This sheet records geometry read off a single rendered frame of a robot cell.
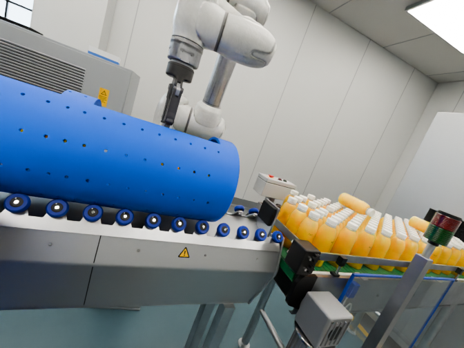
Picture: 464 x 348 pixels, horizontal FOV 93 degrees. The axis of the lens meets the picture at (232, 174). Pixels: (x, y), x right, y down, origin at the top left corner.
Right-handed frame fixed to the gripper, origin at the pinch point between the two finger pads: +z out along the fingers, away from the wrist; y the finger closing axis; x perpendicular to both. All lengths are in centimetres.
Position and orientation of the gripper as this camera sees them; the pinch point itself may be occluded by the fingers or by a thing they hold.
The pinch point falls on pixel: (163, 134)
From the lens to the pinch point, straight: 71.1
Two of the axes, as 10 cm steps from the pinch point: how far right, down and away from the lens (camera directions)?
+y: 3.5, 3.2, -8.8
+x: 8.8, 2.1, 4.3
